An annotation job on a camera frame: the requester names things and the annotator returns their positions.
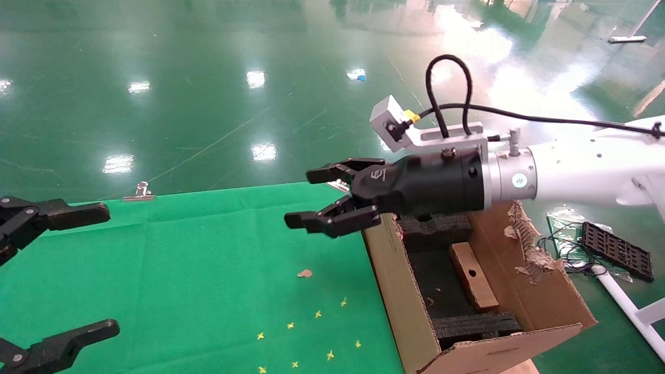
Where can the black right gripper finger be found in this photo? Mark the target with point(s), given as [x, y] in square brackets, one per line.
[337, 221]
[337, 170]

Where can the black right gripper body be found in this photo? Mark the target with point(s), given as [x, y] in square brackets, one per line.
[431, 182]

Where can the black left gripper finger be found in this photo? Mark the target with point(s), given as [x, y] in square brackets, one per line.
[57, 348]
[62, 215]

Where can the small cardboard box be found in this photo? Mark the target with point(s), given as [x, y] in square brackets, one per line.
[473, 283]

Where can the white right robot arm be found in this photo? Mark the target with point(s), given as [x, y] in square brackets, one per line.
[582, 171]

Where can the small cardboard scrap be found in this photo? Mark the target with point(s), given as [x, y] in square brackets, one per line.
[304, 273]

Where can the large brown cardboard carton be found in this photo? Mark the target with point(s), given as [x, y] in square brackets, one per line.
[400, 291]

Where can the black ribbed foam block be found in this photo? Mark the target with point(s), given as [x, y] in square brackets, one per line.
[436, 234]
[478, 327]

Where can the black foam liner sheet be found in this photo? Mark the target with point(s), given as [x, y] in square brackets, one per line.
[436, 280]

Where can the clear plastic bag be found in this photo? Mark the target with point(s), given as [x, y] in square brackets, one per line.
[563, 223]

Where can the black perforated plastic tray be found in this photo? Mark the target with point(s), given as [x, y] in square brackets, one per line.
[618, 252]

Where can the white table foot bar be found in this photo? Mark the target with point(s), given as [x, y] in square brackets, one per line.
[626, 39]

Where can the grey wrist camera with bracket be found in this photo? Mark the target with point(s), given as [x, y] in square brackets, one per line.
[384, 111]

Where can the white tubular table frame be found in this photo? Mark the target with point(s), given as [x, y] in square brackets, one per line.
[623, 306]

